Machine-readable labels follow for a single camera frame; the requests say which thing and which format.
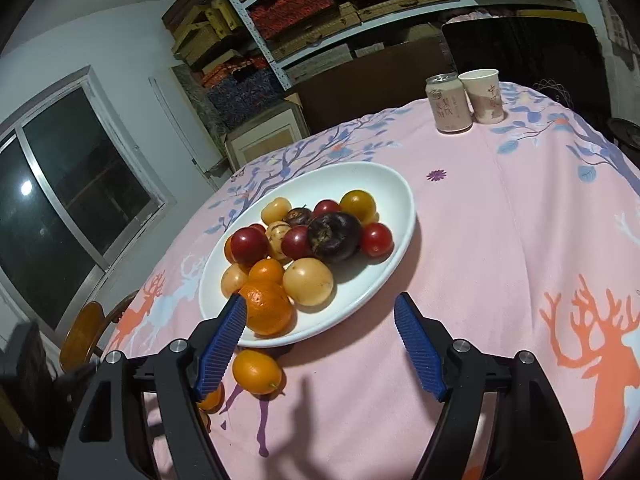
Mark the white metal shelf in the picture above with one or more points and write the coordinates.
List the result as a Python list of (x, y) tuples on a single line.
[(380, 5)]

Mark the yellow tomato front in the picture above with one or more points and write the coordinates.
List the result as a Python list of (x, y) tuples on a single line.
[(361, 205)]

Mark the pink paper cup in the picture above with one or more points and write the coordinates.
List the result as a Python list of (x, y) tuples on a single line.
[(483, 89)]

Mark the aluminium sliding window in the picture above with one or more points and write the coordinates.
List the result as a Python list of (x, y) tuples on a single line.
[(75, 195)]

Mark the small orange mandarin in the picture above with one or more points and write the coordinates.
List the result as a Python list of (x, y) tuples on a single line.
[(267, 269)]

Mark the large yellow apple fruit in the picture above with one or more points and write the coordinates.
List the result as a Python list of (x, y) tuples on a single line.
[(309, 282)]

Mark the pale yellow round fruit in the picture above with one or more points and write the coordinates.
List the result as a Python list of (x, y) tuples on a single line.
[(233, 279)]

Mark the yellow fruit in plate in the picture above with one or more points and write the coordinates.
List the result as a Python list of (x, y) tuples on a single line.
[(275, 210)]

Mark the pink drink can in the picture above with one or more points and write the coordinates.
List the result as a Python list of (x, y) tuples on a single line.
[(447, 98)]

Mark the small red tomato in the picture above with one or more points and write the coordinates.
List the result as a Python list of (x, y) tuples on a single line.
[(259, 227)]

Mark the framed picture board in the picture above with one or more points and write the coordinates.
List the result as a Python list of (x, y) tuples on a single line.
[(281, 125)]

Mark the wooden chair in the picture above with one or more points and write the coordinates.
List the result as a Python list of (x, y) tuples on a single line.
[(81, 342)]

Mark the pink deer tablecloth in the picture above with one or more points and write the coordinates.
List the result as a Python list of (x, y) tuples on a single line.
[(527, 238)]

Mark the red cherry tomato in plate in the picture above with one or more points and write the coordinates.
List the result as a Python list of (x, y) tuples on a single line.
[(326, 207)]

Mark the white oval plate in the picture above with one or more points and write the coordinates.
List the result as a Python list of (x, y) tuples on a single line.
[(359, 278)]

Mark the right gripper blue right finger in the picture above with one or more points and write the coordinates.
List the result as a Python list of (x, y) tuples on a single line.
[(530, 437)]

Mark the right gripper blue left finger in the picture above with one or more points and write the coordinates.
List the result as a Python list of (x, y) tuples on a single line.
[(110, 436)]

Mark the large red plum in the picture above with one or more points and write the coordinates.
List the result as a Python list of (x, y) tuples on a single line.
[(295, 243)]

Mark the red cherry tomato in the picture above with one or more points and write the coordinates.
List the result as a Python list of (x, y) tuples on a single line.
[(326, 207), (376, 240)]

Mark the large orange mandarin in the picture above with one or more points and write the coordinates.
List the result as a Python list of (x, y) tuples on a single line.
[(269, 310)]

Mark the dark water chestnut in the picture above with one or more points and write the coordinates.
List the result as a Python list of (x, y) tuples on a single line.
[(334, 237), (300, 216)]

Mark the yellow orange tomato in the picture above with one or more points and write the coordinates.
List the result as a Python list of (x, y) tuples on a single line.
[(213, 401)]

